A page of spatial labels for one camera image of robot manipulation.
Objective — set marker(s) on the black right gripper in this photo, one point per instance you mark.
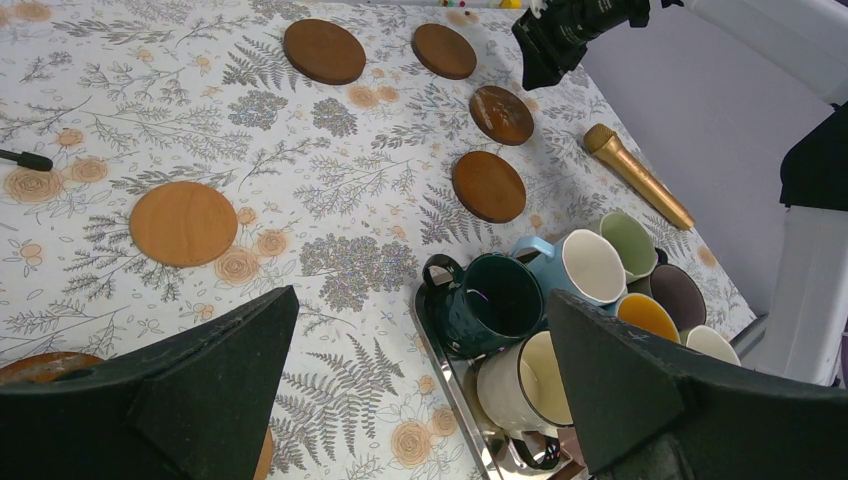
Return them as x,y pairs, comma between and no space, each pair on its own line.
553,36

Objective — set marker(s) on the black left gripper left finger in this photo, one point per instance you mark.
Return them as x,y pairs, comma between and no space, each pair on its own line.
195,405

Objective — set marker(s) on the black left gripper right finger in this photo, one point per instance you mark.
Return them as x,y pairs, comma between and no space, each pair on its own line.
647,408

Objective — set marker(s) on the scratched dark brown coaster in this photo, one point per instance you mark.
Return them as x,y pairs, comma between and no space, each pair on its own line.
501,115

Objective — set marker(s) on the reddish brown coaster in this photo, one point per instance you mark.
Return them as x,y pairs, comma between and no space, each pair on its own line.
488,187

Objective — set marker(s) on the orange brown coaster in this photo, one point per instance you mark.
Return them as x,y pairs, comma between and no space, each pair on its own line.
47,367

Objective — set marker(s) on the light wooden coaster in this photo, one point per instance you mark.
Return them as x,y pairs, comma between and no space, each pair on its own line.
183,224

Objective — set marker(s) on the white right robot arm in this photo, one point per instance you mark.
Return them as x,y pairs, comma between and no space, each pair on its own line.
808,39

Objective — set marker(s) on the green mug white inside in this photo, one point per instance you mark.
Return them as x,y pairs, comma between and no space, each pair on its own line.
708,341

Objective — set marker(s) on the blue mug yellow inside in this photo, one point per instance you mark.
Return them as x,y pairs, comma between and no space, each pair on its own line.
646,313

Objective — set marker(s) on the gold microphone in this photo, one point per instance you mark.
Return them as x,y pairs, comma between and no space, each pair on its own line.
605,145

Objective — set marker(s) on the purple grey mug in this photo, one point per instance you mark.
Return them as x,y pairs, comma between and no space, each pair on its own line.
675,291

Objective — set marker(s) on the light green mug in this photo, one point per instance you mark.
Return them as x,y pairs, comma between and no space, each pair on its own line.
632,243

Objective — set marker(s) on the light blue mug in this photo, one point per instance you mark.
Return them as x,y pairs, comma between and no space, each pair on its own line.
582,262

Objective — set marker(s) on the dark green mug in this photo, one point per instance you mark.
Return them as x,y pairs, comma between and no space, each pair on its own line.
493,302

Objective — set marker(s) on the metal tray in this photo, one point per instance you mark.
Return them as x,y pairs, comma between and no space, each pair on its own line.
493,451

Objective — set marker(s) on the floral tablecloth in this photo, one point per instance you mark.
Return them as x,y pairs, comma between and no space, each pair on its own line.
342,191

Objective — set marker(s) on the cream mug black handle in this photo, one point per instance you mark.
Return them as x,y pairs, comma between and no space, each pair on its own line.
521,390

